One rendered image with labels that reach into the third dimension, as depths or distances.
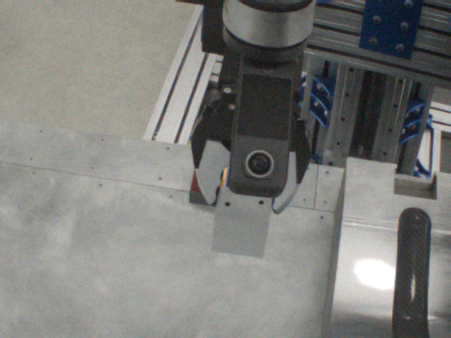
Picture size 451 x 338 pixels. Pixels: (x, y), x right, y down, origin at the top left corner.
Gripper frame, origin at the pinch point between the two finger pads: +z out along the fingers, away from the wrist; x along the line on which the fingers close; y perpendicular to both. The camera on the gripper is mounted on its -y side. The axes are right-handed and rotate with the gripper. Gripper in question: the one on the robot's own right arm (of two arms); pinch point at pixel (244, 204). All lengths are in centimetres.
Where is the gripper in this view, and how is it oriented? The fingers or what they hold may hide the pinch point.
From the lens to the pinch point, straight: 95.1
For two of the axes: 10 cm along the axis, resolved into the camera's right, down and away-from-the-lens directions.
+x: -9.9, -1.5, 0.4
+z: -0.7, 6.8, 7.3
